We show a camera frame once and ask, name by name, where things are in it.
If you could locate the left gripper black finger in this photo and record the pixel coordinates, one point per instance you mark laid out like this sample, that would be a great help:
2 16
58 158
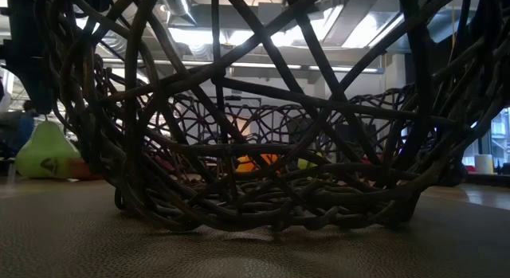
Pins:
40 91

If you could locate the green plastic pear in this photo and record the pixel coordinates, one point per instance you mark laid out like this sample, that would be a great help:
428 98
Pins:
44 150

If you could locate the red green plastic mango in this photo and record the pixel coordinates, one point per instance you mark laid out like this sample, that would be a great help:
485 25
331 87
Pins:
81 170

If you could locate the orange plastic orange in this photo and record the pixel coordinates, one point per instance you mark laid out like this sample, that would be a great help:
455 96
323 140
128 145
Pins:
245 165

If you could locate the dark woven wicker basket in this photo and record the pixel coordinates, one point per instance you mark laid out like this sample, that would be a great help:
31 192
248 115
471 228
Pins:
279 206

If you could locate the white curved panel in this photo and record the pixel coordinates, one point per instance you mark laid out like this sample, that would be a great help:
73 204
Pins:
5 91

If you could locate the person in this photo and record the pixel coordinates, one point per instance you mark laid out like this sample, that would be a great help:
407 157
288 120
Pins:
22 128

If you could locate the round grey placemat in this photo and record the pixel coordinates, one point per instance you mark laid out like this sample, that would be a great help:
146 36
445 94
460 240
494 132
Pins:
119 250

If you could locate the white cup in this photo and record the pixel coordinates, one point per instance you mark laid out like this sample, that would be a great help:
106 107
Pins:
484 164

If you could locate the silver spiral ceiling duct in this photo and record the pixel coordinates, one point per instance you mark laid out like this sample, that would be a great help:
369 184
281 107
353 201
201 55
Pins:
181 7

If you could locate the rectangular silver ceiling duct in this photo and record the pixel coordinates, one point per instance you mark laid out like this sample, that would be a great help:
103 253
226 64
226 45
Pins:
358 27

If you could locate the black aluminium table frame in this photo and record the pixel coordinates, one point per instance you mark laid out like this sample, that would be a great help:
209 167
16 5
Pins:
490 179

